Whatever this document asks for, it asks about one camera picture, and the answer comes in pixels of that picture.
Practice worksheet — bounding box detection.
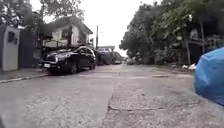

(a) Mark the grey pavement with kerb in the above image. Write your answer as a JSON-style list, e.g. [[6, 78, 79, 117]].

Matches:
[[0, 68, 49, 84]]

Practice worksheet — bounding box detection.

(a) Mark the parked vehicle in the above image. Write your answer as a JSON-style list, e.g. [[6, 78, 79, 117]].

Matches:
[[95, 46, 116, 66]]

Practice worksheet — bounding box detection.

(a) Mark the dark pole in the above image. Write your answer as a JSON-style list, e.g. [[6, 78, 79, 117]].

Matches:
[[95, 24, 100, 51]]

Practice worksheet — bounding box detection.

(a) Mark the grey concrete road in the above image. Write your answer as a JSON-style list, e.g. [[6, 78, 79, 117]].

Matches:
[[0, 63, 224, 128]]

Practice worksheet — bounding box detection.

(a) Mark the row of trees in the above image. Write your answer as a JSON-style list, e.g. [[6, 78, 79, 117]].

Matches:
[[118, 0, 224, 66]]

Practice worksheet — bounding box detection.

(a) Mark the black car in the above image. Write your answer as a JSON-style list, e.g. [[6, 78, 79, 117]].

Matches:
[[40, 45, 98, 75]]

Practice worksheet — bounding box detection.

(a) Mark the tree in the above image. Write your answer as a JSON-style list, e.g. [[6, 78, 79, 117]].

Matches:
[[0, 0, 34, 29], [33, 0, 86, 21]]

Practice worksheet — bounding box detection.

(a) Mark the blue covered car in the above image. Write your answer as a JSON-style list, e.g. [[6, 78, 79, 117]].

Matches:
[[193, 46, 224, 107]]

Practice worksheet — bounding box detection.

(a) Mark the dark fence with white pillar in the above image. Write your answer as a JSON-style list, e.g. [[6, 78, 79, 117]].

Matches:
[[0, 24, 43, 72]]

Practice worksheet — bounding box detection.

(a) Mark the pale house with dark roof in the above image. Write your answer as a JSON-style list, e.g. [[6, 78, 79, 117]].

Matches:
[[39, 15, 95, 54]]

